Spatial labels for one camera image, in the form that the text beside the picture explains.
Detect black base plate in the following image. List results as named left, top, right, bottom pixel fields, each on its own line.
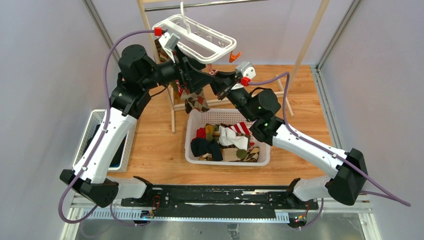
left=120, top=184, right=319, bottom=219

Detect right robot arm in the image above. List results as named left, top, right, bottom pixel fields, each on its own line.
left=210, top=72, right=368, bottom=209

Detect red christmas sock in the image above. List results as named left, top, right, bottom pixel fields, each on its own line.
left=176, top=80, right=184, bottom=97

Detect orange hanger clip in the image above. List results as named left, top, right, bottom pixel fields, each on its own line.
left=207, top=64, right=218, bottom=76
left=228, top=51, right=242, bottom=63

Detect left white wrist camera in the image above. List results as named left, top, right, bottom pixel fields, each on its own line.
left=158, top=32, right=180, bottom=64

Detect white centre laundry basket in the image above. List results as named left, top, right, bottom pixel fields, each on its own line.
left=184, top=108, right=271, bottom=167

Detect beige orange argyle sock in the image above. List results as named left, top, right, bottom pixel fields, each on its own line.
left=185, top=89, right=211, bottom=112

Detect wooden clothes rack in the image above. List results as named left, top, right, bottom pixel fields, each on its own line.
left=136, top=0, right=330, bottom=134

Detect white left laundry basket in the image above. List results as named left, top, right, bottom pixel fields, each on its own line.
left=72, top=109, right=136, bottom=172

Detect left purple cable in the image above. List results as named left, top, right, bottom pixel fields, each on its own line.
left=58, top=27, right=165, bottom=228

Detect dark clothes in left basket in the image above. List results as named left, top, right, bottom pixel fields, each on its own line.
left=83, top=124, right=127, bottom=168

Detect pile of colourful socks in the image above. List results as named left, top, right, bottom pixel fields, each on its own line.
left=188, top=121, right=260, bottom=163

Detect brown striped sock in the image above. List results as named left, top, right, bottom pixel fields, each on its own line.
left=154, top=38, right=170, bottom=63

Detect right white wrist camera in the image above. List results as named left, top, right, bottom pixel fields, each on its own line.
left=231, top=61, right=256, bottom=90

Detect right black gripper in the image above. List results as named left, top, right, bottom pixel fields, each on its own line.
left=208, top=71, right=256, bottom=123

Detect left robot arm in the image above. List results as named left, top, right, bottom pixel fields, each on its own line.
left=59, top=44, right=213, bottom=208

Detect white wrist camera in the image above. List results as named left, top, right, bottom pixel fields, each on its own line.
left=231, top=61, right=256, bottom=90
left=158, top=32, right=180, bottom=64

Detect white plastic clip hanger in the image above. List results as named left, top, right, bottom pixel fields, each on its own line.
left=152, top=2, right=237, bottom=64

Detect brown argyle sock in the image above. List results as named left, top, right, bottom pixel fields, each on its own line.
left=184, top=99, right=193, bottom=114

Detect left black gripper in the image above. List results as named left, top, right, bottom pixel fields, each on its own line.
left=141, top=45, right=216, bottom=93

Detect white laundry basket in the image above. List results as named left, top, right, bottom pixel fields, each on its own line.
left=184, top=108, right=271, bottom=167
left=72, top=109, right=136, bottom=172

